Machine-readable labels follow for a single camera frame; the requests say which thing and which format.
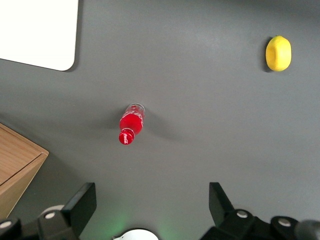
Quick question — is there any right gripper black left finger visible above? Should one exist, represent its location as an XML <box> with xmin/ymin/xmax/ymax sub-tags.
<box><xmin>37</xmin><ymin>182</ymin><xmax>97</xmax><ymax>240</ymax></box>

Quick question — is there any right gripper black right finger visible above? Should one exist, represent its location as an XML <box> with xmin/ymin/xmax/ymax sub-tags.
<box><xmin>199</xmin><ymin>182</ymin><xmax>272</xmax><ymax>240</ymax></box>

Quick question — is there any wooden drawer cabinet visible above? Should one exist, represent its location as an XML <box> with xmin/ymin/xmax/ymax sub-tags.
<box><xmin>0</xmin><ymin>122</ymin><xmax>50</xmax><ymax>220</ymax></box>

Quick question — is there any red cola bottle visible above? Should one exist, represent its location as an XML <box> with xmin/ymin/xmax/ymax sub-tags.
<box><xmin>118</xmin><ymin>102</ymin><xmax>147</xmax><ymax>146</ymax></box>

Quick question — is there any yellow lemon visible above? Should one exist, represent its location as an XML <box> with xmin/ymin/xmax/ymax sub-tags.
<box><xmin>265</xmin><ymin>35</ymin><xmax>292</xmax><ymax>73</ymax></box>

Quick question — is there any cream plastic tray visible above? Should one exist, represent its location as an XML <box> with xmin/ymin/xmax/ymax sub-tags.
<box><xmin>0</xmin><ymin>0</ymin><xmax>79</xmax><ymax>72</ymax></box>

